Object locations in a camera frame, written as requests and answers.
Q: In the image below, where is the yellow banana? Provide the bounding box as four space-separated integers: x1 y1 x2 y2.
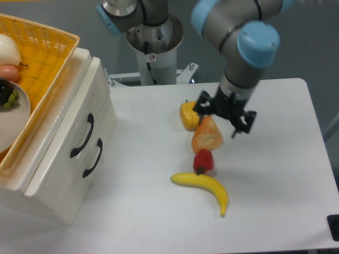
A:
170 173 229 217

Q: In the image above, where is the black device at edge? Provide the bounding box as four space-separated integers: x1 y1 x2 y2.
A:
327 214 339 242

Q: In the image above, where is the white metal frame bracket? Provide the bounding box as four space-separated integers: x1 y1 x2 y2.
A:
104 62 199 87

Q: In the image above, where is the white plate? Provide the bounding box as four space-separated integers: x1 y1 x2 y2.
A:
1 82 31 153

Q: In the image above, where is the white pear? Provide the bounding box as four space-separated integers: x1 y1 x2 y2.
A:
0 34 29 67

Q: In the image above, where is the red bell pepper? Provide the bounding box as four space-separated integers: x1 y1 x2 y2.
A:
193 149 214 175

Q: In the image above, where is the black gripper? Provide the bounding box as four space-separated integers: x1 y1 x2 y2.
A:
193 88 257 138

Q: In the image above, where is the yellow woven basket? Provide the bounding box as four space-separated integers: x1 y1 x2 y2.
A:
1 14 80 176

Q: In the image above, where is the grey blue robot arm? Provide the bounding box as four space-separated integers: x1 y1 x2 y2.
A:
96 1 292 133

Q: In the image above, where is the yellow bell pepper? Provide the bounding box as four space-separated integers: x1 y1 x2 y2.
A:
180 101 200 131

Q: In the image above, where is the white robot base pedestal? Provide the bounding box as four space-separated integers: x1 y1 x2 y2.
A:
126 14 183 86

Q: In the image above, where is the white drawer cabinet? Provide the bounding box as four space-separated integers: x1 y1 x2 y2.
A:
1 48 117 225

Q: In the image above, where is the pink sausage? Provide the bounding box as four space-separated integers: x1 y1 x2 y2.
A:
0 65 20 82

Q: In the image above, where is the dark grapes bunch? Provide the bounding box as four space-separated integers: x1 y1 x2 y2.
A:
1 78 19 108

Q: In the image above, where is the croissant bread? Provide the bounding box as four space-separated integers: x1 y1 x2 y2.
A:
191 115 224 154

